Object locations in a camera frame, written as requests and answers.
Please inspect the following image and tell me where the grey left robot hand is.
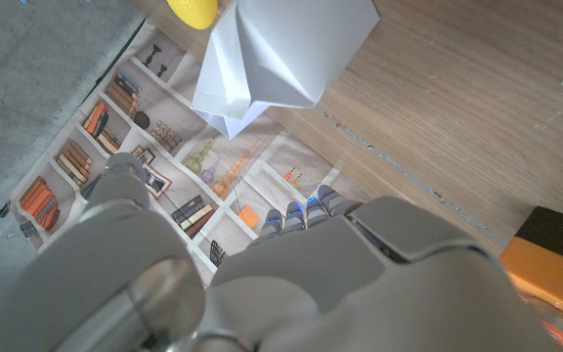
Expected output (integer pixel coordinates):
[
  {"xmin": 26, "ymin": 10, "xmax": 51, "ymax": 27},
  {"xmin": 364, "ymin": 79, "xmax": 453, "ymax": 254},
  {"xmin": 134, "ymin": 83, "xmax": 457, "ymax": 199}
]
[{"xmin": 0, "ymin": 151, "xmax": 563, "ymax": 352}]

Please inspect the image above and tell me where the white paper milk carton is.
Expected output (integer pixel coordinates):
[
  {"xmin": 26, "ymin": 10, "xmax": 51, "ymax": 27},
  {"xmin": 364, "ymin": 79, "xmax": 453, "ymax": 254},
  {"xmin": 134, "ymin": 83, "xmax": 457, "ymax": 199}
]
[{"xmin": 191, "ymin": 0, "xmax": 380, "ymax": 141}]

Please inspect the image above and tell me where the yellow lemon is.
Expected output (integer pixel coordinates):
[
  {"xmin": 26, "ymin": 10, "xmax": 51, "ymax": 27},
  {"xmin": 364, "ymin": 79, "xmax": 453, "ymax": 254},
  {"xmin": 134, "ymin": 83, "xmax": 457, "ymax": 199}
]
[{"xmin": 165, "ymin": 0, "xmax": 219, "ymax": 30}]

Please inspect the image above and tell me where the printed bookshelf backdrop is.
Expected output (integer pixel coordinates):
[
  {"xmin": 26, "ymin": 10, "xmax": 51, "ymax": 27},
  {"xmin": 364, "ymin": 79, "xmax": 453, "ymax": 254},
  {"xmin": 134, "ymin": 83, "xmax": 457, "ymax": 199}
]
[{"xmin": 0, "ymin": 19, "xmax": 375, "ymax": 287}]

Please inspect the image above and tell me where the orange emergency stop button box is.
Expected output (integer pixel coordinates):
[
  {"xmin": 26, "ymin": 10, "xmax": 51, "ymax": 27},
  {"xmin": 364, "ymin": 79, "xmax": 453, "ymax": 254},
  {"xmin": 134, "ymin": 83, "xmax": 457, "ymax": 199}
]
[{"xmin": 498, "ymin": 205, "xmax": 563, "ymax": 352}]

